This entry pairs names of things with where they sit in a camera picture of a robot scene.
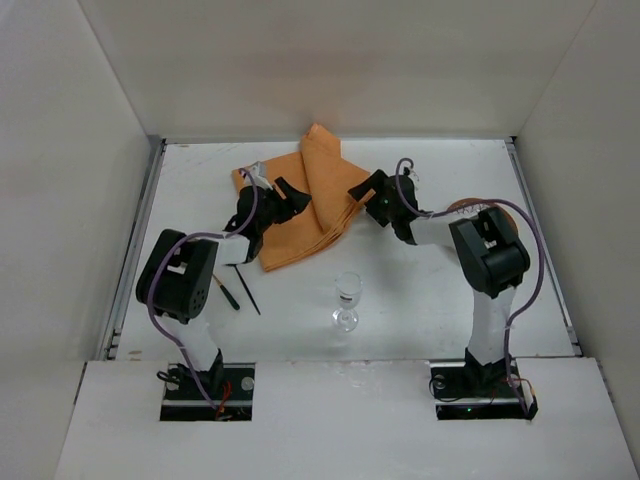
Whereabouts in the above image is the green handled gold knife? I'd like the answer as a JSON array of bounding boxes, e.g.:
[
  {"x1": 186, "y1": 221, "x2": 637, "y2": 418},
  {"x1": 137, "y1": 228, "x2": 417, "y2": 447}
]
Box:
[{"x1": 212, "y1": 274, "x2": 240, "y2": 311}]

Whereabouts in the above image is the clear wine glass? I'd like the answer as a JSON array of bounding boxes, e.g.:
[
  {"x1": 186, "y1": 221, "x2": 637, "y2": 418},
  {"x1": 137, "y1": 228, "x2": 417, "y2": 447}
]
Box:
[{"x1": 332, "y1": 272, "x2": 363, "y2": 333}]

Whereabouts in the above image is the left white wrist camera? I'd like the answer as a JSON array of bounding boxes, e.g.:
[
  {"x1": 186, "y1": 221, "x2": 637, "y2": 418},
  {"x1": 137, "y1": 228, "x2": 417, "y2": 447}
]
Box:
[{"x1": 245, "y1": 161, "x2": 272, "y2": 190}]

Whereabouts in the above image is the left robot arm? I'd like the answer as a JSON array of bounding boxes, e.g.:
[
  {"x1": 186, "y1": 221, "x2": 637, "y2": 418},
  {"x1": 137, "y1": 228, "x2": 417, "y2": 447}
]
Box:
[{"x1": 135, "y1": 177, "x2": 312, "y2": 389}]

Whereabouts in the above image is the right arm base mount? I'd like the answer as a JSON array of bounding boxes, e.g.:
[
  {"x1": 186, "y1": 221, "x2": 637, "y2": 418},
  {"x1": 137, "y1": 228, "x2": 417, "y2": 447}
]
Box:
[{"x1": 428, "y1": 359, "x2": 539, "y2": 421}]

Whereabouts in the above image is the floral patterned plate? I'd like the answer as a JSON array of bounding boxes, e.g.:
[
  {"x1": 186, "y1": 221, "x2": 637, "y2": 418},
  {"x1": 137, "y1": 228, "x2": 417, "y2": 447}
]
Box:
[{"x1": 447, "y1": 197, "x2": 519, "y2": 234}]

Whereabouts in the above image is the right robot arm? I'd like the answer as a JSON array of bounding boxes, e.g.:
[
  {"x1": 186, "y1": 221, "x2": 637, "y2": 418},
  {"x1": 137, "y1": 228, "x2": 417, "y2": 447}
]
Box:
[{"x1": 348, "y1": 170, "x2": 531, "y2": 389}]

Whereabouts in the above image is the orange cloth napkin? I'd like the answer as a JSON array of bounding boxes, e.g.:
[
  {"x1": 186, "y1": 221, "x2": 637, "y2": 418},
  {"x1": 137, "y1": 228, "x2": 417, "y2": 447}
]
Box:
[{"x1": 258, "y1": 123, "x2": 370, "y2": 272}]

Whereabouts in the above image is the black spoon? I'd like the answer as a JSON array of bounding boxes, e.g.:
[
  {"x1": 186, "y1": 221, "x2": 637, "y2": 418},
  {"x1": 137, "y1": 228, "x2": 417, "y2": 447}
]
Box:
[{"x1": 233, "y1": 265, "x2": 261, "y2": 316}]

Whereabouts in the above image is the aluminium frame rail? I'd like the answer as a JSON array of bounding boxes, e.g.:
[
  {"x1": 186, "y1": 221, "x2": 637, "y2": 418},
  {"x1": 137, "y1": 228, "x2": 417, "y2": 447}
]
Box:
[{"x1": 92, "y1": 135, "x2": 166, "y2": 361}]

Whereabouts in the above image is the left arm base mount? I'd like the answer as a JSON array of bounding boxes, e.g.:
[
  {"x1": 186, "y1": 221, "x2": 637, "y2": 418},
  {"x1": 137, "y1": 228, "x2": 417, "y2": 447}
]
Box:
[{"x1": 156, "y1": 363, "x2": 256, "y2": 422}]

